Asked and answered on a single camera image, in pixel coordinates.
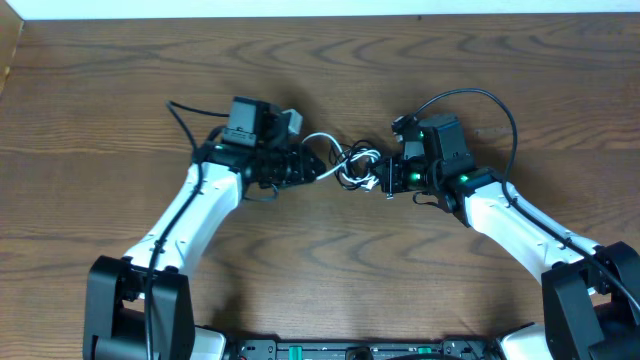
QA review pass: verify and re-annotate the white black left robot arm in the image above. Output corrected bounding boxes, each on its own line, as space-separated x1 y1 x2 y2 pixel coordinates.
82 141 326 359

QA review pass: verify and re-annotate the white USB cable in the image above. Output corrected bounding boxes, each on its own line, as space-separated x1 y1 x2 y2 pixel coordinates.
301 131 382 192

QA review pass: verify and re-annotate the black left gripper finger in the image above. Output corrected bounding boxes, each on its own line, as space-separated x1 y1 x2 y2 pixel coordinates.
299 144 326 170
299 169 326 185

